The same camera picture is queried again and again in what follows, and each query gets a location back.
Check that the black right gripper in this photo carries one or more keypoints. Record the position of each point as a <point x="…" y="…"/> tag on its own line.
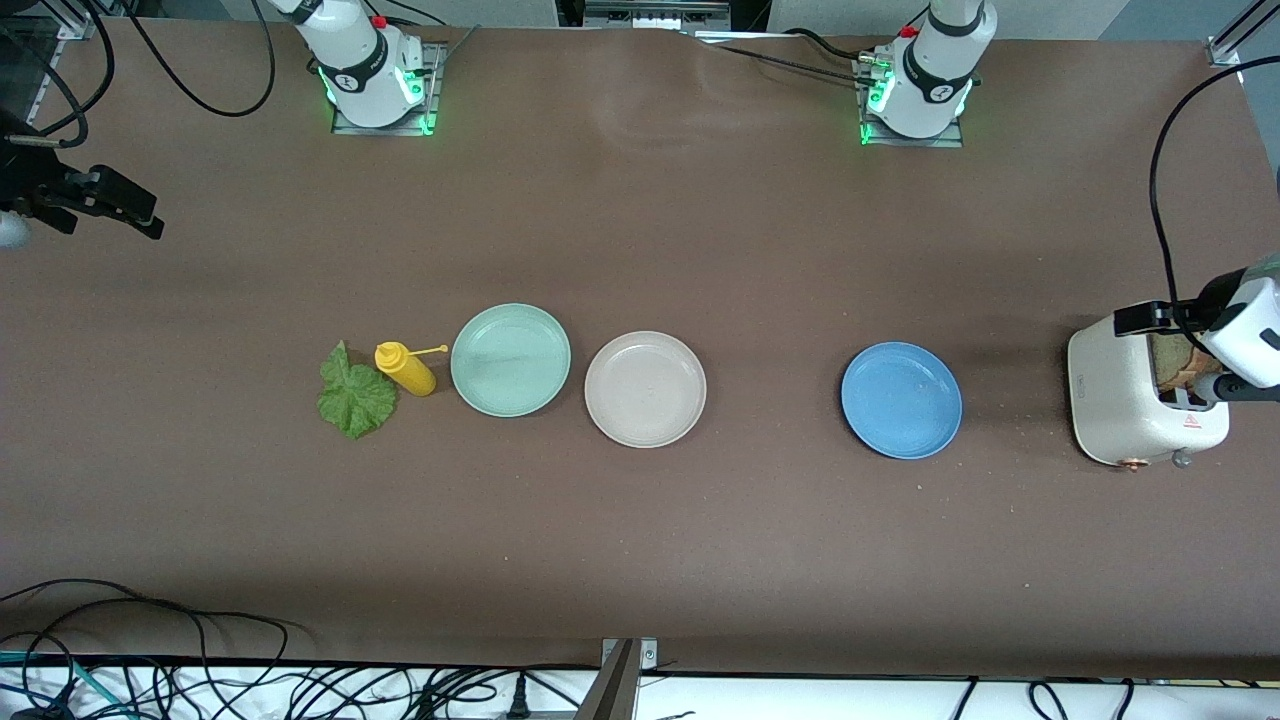
<point x="30" y="185"/>

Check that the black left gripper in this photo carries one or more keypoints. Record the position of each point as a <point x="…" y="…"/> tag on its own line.
<point x="1192" y="312"/>

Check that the brown bread slice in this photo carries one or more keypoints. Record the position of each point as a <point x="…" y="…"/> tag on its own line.
<point x="1168" y="360"/>
<point x="1200" y="378"/>

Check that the green lettuce leaf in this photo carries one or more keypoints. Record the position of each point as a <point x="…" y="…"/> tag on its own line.
<point x="355" y="400"/>

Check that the yellow squeeze bottle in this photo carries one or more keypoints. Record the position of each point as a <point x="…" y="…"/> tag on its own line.
<point x="408" y="372"/>

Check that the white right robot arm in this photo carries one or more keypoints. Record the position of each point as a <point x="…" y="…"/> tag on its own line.
<point x="365" y="70"/>

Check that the blue plate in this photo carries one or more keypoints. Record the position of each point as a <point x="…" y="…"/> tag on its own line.
<point x="900" y="400"/>

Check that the mint green plate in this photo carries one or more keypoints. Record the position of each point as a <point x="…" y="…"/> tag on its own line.
<point x="510" y="360"/>

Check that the beige plate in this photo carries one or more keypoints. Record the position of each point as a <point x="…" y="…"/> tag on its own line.
<point x="645" y="390"/>

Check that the white toaster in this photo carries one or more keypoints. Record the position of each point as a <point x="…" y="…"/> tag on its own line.
<point x="1110" y="400"/>

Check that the silver metal device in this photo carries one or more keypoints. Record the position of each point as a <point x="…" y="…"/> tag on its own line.
<point x="655" y="12"/>

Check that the black power plug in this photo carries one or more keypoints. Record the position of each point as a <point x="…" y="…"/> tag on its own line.
<point x="518" y="700"/>

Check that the small aluminium bracket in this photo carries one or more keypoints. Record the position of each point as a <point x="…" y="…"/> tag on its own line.
<point x="75" y="28"/>

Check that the aluminium frame profile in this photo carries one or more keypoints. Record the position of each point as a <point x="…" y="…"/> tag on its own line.
<point x="1225" y="48"/>

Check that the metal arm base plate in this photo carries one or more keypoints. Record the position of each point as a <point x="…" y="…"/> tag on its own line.
<point x="434" y="100"/>
<point x="950" y="143"/>

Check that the grey metal post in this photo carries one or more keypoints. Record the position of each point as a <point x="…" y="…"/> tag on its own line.
<point x="612" y="690"/>

